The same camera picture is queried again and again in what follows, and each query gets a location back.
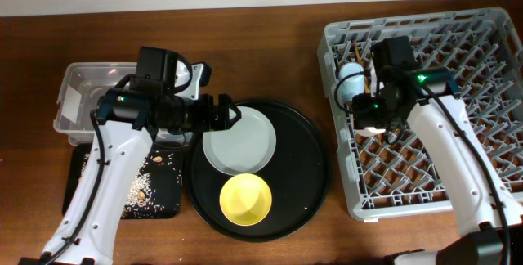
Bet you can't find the yellow bowl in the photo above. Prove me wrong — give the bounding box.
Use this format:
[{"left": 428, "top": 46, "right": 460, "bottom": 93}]
[{"left": 219, "top": 173, "right": 272, "bottom": 227}]

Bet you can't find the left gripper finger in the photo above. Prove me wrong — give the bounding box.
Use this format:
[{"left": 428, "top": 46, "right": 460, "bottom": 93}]
[
  {"left": 222, "top": 94, "right": 242, "bottom": 119},
  {"left": 223, "top": 115, "right": 241, "bottom": 130}
]

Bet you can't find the blue plastic cup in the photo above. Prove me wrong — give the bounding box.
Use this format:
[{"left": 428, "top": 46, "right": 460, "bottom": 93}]
[{"left": 338, "top": 62, "right": 365, "bottom": 102}]

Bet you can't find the white label on bin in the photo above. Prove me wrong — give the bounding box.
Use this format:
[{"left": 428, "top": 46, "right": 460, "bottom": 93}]
[{"left": 61, "top": 85, "right": 82, "bottom": 124}]

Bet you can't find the black rectangular tray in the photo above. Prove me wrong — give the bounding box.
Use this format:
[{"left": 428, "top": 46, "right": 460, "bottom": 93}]
[{"left": 60, "top": 141, "right": 184, "bottom": 221}]

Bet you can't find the round black serving tray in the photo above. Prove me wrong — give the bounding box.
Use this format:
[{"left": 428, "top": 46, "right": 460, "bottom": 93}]
[{"left": 183, "top": 100, "right": 332, "bottom": 242}]

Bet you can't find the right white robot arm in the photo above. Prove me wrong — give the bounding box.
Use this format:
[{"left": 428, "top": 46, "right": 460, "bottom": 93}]
[{"left": 352, "top": 65, "right": 522, "bottom": 264}]

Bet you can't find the pink plastic cup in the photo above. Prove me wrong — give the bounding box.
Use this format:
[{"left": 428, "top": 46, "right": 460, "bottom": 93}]
[{"left": 355, "top": 127, "right": 385, "bottom": 137}]

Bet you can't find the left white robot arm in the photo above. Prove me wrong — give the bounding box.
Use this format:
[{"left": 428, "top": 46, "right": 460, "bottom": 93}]
[{"left": 20, "top": 88, "right": 242, "bottom": 264}]

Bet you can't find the clear plastic waste bin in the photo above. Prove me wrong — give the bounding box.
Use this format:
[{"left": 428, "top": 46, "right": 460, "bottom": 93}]
[{"left": 52, "top": 61, "right": 199, "bottom": 146}]

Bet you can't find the grey round plate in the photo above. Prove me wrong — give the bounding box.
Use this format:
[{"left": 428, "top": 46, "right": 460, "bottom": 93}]
[{"left": 202, "top": 106, "right": 276, "bottom": 176}]

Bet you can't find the food scraps and rice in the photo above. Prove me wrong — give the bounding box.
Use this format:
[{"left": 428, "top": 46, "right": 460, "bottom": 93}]
[{"left": 81, "top": 152, "right": 183, "bottom": 219}]

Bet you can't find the grey dishwasher rack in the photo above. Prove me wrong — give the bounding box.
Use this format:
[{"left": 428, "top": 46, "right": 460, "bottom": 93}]
[{"left": 317, "top": 7, "right": 522, "bottom": 222}]

